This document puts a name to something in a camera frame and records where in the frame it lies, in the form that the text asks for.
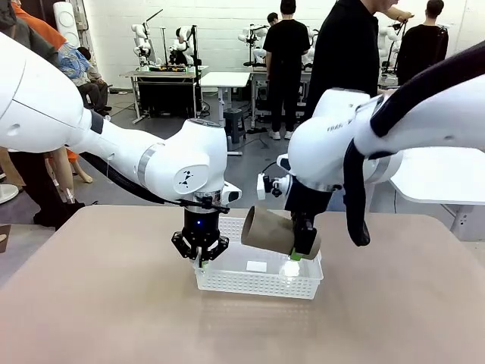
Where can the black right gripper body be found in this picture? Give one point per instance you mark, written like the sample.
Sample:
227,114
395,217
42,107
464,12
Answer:
307,201

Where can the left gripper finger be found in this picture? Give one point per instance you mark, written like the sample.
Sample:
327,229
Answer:
182,244
219,246

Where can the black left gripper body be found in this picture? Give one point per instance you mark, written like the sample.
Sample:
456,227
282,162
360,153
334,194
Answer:
201,227

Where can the brown cardboard tube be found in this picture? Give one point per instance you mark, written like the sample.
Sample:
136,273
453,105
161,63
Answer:
265,231

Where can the white perforated plastic basket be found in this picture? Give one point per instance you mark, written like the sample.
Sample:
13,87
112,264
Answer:
257,284

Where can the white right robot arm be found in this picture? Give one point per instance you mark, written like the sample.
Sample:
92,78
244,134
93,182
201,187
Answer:
322,132

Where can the bare outstretched forearm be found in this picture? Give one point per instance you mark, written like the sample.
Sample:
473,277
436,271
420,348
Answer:
398,14

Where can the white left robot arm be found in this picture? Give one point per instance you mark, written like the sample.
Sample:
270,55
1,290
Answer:
113,144

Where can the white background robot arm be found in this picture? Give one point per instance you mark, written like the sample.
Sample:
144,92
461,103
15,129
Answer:
182,38
141,41
311,45
246,38
386,38

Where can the white label sticker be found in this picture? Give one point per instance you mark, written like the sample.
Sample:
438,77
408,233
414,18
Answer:
256,266

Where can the grey plastic stool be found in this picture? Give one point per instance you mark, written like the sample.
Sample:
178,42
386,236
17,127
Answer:
233,121

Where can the grey metal workbench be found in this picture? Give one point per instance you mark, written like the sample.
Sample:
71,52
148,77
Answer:
259,81

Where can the grey workbench with black panel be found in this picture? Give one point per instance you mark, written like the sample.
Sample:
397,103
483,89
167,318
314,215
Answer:
163,95

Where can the white height-adjustable desk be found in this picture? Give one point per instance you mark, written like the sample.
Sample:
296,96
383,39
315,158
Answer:
223,79

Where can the person in black shirt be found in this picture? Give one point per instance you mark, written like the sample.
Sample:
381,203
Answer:
341,57

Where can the standing person black t-shirt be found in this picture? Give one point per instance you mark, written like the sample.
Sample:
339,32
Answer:
284,49

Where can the seated person patterned shirt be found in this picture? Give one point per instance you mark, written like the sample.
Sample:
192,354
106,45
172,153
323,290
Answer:
94,91

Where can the white round floor base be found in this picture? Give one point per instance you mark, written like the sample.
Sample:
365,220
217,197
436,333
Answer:
7,193

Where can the black-haired person in background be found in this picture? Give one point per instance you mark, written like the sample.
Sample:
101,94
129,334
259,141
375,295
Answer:
272,18

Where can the person in black long sleeves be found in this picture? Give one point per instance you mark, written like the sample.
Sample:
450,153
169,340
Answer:
420,49

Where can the white tower fan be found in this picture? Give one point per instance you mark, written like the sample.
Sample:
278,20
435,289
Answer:
66,19

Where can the mannequin in green jacket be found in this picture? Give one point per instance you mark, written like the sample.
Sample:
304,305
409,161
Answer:
34,34

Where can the mannequin in orange clothes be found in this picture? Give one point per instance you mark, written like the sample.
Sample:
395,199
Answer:
41,26

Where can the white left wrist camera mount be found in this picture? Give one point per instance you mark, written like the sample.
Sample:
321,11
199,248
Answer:
233,193

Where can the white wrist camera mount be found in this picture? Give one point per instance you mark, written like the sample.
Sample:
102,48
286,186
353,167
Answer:
233,193
260,187

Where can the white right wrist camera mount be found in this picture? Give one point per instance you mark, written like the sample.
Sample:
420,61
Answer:
260,187

